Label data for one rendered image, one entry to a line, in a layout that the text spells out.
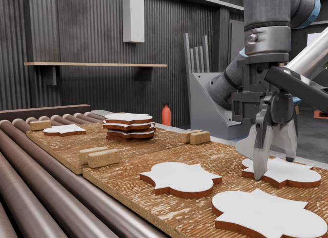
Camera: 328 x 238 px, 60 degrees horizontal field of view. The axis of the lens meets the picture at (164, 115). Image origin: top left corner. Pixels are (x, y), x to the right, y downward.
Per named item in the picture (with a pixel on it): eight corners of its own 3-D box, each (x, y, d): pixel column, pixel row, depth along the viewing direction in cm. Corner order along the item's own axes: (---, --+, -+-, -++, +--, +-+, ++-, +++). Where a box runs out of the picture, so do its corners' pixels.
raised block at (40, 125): (50, 128, 90) (49, 119, 90) (51, 129, 89) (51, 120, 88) (30, 130, 86) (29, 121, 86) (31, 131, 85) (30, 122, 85)
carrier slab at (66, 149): (126, 123, 107) (126, 119, 107) (205, 145, 75) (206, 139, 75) (26, 136, 86) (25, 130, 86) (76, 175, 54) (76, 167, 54)
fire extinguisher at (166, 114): (166, 137, 480) (166, 101, 471) (177, 139, 461) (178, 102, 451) (154, 139, 462) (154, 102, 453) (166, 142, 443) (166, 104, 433)
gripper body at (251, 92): (254, 120, 57) (254, 59, 56) (297, 123, 50) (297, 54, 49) (231, 124, 52) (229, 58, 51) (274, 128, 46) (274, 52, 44)
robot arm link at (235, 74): (238, 66, 112) (262, 39, 103) (259, 91, 107) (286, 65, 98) (219, 66, 104) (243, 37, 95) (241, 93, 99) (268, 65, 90)
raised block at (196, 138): (205, 140, 74) (206, 129, 74) (211, 142, 73) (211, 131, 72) (189, 144, 71) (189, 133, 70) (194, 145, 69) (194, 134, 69)
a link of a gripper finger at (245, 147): (235, 174, 51) (247, 125, 53) (264, 182, 46) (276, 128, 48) (224, 170, 49) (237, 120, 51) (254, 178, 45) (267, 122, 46)
